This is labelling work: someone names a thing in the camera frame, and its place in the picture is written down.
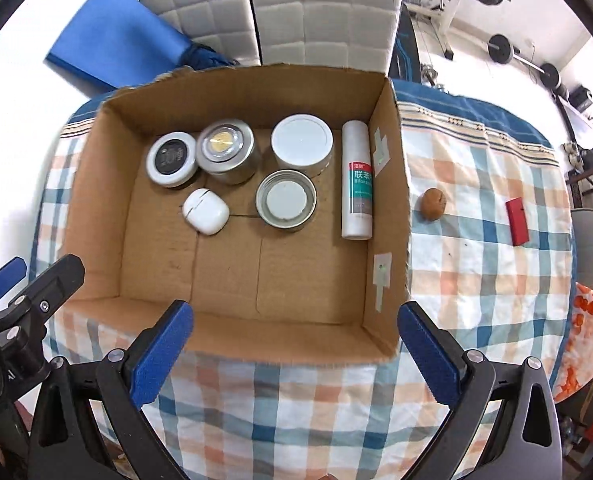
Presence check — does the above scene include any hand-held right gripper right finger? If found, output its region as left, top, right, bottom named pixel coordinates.
left=398, top=301, right=563, bottom=480

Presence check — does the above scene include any cardboard box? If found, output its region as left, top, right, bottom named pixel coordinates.
left=59, top=63, right=411, bottom=365

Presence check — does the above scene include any brown walnut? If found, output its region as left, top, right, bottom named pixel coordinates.
left=423, top=188, right=448, bottom=221

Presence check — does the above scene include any silver tin lid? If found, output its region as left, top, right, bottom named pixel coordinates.
left=255, top=170, right=318, bottom=231

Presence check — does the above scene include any white earbud case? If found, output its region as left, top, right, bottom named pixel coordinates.
left=181, top=188, right=230, bottom=235

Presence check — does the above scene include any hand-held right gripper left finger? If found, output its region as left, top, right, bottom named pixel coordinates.
left=28, top=300, right=195, bottom=480

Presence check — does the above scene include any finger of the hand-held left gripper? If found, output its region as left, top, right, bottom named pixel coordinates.
left=0, top=256, right=27, bottom=311
left=6, top=254, right=86, bottom=326

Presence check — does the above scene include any blue exercise mat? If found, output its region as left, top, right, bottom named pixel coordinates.
left=45, top=0, right=192, bottom=93

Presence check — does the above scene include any black and blue weight bench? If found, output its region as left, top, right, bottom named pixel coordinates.
left=389, top=0, right=422, bottom=83

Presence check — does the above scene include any white tube bottle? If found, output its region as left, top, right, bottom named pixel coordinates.
left=341, top=120, right=374, bottom=240

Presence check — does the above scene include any white barbell rack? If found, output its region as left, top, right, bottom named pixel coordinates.
left=407, top=0, right=477, bottom=61

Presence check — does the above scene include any short barbell with black plates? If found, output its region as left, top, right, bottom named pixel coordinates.
left=487, top=34, right=561, bottom=88

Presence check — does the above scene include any silver tin with gold top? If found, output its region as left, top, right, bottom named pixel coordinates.
left=196, top=118, right=262, bottom=185

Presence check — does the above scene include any orange patterned cloth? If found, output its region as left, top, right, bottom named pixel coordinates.
left=554, top=282, right=593, bottom=403

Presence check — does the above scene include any red flat case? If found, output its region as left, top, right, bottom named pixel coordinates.
left=505, top=199, right=530, bottom=246

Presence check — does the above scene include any dark wooden chair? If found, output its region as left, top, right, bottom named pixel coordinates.
left=565, top=170, right=593, bottom=211

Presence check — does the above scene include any large quilted grey chair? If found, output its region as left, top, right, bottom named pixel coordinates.
left=244, top=0, right=407, bottom=73

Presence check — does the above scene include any plaid blanket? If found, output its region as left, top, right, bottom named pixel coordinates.
left=29, top=77, right=577, bottom=480

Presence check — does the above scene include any small quilted grey chair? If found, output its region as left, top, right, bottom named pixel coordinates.
left=139, top=0, right=260, bottom=66

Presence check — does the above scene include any round black and white jar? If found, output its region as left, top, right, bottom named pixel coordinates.
left=146, top=132, right=198, bottom=188

